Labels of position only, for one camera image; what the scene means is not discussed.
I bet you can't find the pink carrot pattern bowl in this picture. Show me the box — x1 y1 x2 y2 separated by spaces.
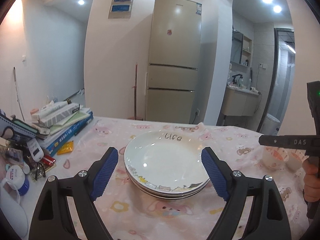
286 150 307 172

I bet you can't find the carrot bowl with rabbit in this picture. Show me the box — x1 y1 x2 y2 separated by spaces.
262 146 289 171

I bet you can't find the small life white plate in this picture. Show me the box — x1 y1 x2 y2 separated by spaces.
130 177 206 200

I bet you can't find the cartoon characters white plate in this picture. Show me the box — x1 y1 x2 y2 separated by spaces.
126 170 209 195

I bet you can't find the large life white plate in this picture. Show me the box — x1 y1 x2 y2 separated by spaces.
124 130 209 190

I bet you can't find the person's right hand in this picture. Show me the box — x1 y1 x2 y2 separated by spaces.
303 159 320 203

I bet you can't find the white rounded object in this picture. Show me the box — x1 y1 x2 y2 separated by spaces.
1 178 28 238

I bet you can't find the white blue round container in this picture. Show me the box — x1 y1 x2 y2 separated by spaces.
5 165 29 196

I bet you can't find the red lighter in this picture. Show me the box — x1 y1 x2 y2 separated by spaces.
40 155 56 166

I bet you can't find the white thermometer device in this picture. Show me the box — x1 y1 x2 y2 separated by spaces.
27 138 44 163

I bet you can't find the yellow sachet packet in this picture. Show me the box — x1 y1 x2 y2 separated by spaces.
57 141 74 155

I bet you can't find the white hair dryer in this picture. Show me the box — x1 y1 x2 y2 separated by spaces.
249 87 260 94

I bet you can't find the bathroom vanity cabinet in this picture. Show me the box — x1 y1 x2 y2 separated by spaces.
221 86 259 116

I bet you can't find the black faucet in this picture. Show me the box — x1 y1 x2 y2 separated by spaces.
232 74 243 85

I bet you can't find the blue patterned pouch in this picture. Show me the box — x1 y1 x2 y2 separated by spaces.
1 110 37 144

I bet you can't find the stack of books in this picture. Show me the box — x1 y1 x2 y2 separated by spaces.
31 101 93 156

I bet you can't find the bathroom mirror cabinet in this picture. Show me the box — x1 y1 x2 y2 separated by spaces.
231 29 253 67

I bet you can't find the beige three-door refrigerator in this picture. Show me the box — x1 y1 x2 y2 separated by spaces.
146 0 202 124

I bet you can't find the white stick against wall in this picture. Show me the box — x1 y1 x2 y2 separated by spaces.
13 67 25 121

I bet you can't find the wall electrical panel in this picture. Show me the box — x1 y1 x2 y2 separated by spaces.
108 0 133 19

